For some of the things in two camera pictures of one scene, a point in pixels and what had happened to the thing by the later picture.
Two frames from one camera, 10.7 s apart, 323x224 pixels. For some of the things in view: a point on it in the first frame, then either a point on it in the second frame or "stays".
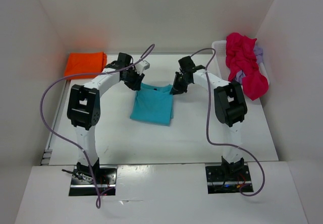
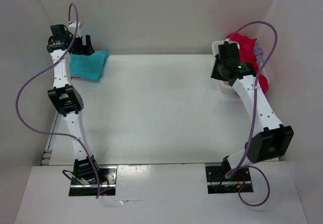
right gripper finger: [177, 81] to [216, 73]
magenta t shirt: [240, 58] stays
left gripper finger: [138, 86] to [78, 48]
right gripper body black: [184, 80] to [221, 65]
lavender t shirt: [259, 52] stays
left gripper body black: [132, 76] to [69, 37]
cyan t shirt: [153, 104] to [89, 67]
